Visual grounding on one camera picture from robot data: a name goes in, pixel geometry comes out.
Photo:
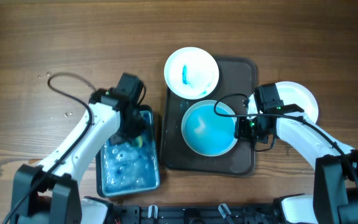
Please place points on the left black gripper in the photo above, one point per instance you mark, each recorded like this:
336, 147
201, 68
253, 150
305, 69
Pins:
140, 126

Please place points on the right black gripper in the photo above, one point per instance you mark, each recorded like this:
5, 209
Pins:
241, 132

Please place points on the green yellow sponge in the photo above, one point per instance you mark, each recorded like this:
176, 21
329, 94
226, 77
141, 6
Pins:
138, 141

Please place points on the white plate stained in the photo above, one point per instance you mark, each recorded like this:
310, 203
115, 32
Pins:
191, 73
290, 93

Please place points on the light blue plate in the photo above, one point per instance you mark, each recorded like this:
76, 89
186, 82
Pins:
208, 128

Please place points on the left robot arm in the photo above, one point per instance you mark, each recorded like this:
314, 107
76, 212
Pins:
48, 192

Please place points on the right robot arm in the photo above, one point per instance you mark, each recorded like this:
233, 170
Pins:
288, 111

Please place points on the black tray with blue water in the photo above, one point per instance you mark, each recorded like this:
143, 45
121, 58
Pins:
126, 168

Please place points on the brown plastic serving tray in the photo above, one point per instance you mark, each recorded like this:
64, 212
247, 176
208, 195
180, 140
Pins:
236, 75

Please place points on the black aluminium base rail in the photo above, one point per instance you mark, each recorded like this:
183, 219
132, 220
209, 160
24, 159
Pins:
153, 214

